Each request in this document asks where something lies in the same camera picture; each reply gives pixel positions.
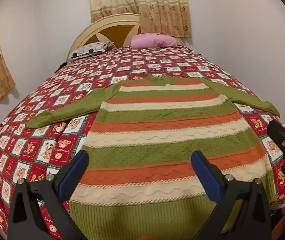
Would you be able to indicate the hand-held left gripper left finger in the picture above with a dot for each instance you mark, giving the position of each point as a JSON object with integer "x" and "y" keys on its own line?
{"x": 73, "y": 175}

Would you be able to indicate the car print pillow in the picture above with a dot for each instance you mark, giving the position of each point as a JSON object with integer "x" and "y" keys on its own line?
{"x": 88, "y": 50}

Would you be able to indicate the red bear print bedspread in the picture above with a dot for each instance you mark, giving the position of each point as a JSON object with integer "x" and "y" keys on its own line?
{"x": 35, "y": 135}

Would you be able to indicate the pink pillow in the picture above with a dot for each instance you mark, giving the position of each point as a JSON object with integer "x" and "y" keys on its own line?
{"x": 153, "y": 40}

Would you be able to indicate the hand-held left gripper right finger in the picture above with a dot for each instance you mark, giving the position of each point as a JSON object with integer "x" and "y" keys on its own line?
{"x": 205, "y": 177}

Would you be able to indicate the small dark object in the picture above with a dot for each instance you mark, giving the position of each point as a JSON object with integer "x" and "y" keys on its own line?
{"x": 62, "y": 66}

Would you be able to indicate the green orange striped knit sweater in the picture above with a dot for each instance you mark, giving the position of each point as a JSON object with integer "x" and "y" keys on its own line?
{"x": 162, "y": 140}

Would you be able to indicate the cream wooden bed headboard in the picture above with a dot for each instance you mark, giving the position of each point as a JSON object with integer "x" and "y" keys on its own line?
{"x": 100, "y": 28}

